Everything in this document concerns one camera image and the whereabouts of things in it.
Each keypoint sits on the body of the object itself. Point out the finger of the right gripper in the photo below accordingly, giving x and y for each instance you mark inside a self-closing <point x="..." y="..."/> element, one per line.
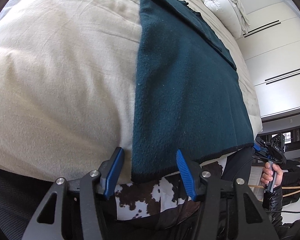
<point x="261" y="149"/>

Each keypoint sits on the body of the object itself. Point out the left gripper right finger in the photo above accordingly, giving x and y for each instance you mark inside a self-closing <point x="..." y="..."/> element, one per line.
<point x="227" y="209"/>

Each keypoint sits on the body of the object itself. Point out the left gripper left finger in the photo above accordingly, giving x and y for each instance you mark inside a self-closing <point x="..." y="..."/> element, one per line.
<point x="74" y="209"/>

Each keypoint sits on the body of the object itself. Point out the dark teal knit sweater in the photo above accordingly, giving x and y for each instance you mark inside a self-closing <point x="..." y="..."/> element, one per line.
<point x="187" y="95"/>

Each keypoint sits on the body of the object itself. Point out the person right hand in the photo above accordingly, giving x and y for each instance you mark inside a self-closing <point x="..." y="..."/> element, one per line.
<point x="268" y="172"/>

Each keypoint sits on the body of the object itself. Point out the black backpack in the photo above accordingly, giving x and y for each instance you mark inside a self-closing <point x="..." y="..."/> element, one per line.
<point x="291" y="182"/>

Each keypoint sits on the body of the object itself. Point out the black jacket sleeve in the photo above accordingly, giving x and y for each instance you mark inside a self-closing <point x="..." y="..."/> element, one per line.
<point x="272" y="203"/>

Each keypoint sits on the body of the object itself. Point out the cow print pants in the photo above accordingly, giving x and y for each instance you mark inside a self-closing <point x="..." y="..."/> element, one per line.
<point x="163" y="200"/>

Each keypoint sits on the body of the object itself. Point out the white wardrobe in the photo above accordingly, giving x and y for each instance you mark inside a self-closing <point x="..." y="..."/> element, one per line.
<point x="271" y="51"/>

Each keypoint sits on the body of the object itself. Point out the white folded duvet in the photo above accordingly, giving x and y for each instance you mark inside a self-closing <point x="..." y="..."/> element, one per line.
<point x="232" y="15"/>

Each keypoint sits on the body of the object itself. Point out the beige bed sheet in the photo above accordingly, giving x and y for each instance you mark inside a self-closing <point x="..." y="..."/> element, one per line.
<point x="68" y="80"/>

